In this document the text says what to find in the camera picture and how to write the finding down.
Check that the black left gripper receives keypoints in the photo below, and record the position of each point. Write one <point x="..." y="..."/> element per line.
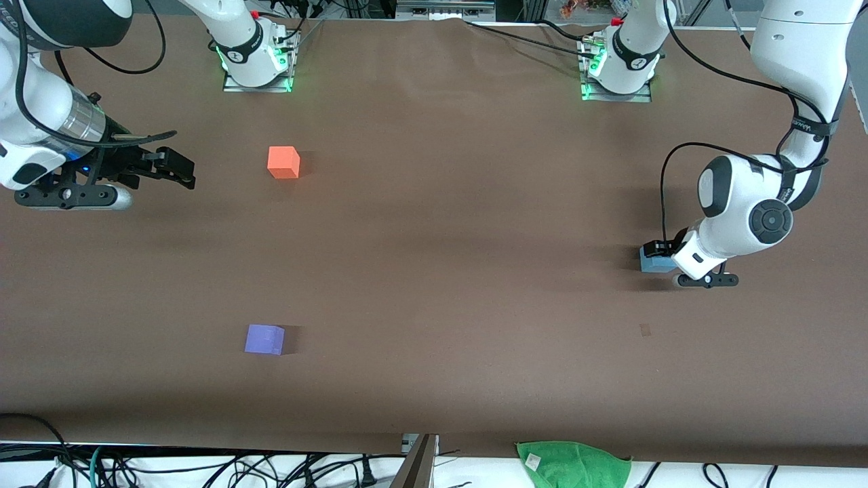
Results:
<point x="661" y="248"/>

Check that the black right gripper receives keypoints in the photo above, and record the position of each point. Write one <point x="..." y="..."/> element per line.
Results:
<point x="120" y="163"/>

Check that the blue foam block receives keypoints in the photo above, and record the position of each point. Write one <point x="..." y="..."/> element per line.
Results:
<point x="652" y="264"/>

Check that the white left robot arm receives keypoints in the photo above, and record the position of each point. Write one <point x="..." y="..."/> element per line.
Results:
<point x="739" y="203"/>

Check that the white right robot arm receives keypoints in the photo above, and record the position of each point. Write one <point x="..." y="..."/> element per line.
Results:
<point x="41" y="102"/>

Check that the orange foam block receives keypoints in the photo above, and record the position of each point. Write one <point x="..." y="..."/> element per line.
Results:
<point x="283" y="163"/>

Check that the purple foam block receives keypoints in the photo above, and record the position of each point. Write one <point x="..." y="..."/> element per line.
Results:
<point x="264" y="339"/>

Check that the brown table cover sheet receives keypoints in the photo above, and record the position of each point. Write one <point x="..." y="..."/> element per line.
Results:
<point x="434" y="305"/>

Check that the green cloth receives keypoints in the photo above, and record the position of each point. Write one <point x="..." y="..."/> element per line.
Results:
<point x="573" y="464"/>

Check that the colourful toy object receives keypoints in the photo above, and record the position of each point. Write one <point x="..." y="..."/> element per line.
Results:
<point x="573" y="8"/>

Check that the grey power strip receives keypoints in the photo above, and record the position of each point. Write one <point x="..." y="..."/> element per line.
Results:
<point x="444" y="10"/>

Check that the black power plug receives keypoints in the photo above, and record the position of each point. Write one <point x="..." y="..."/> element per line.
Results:
<point x="367" y="474"/>

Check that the aluminium frame profile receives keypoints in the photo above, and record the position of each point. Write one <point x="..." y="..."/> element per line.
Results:
<point x="534" y="8"/>

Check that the grey metal post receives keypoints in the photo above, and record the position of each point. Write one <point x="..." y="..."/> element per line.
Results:
<point x="417" y="468"/>

